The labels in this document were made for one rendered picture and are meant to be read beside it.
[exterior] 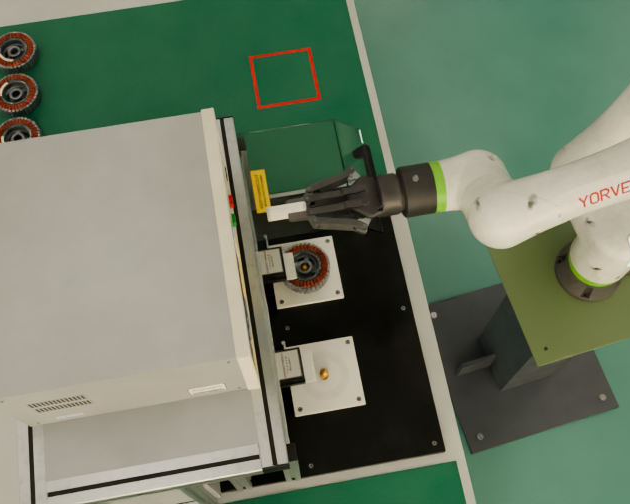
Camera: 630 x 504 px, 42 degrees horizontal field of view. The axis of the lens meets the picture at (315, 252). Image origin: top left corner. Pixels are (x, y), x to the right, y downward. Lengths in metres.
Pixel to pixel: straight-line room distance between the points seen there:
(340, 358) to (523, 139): 1.43
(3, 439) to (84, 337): 0.65
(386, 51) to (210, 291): 1.97
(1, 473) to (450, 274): 1.51
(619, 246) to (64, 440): 1.10
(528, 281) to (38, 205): 1.08
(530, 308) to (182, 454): 0.87
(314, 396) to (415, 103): 1.50
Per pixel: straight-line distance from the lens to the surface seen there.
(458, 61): 3.10
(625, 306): 1.95
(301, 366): 1.61
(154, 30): 2.23
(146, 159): 1.36
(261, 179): 1.60
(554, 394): 2.63
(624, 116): 1.65
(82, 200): 1.35
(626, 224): 1.74
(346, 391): 1.74
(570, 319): 1.90
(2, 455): 1.88
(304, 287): 1.77
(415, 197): 1.42
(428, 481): 1.76
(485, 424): 2.56
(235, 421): 1.40
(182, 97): 2.10
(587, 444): 2.64
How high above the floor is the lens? 2.48
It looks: 67 degrees down
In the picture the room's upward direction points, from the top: 1 degrees counter-clockwise
